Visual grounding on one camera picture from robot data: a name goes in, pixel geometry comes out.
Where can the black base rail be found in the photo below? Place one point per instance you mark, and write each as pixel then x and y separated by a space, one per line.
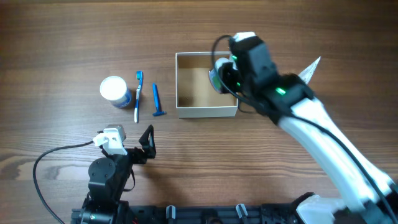
pixel 240 213

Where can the white cardboard box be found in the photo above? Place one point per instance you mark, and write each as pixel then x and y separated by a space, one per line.
pixel 195 95

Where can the clear spray bottle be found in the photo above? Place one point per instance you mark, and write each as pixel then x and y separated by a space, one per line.
pixel 215 81

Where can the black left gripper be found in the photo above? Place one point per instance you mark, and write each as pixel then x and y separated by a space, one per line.
pixel 147 145

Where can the white squeeze tube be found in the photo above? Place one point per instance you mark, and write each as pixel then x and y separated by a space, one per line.
pixel 307 74

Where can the cotton swab tub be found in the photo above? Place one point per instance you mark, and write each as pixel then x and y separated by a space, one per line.
pixel 115 90

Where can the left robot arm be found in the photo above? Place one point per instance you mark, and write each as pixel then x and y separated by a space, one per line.
pixel 109 175

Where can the blue white toothbrush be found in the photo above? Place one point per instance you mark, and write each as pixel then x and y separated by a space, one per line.
pixel 139 76

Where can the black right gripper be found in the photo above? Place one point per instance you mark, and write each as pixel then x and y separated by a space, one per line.
pixel 226 71

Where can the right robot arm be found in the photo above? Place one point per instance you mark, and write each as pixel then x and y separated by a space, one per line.
pixel 367 194

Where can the blue disposable razor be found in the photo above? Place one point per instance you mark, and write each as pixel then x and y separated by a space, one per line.
pixel 159 111

